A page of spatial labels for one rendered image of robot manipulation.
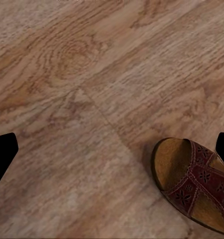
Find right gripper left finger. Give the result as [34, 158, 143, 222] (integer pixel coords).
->
[0, 132, 18, 180]

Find sandal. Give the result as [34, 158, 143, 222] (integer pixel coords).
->
[150, 137, 224, 235]

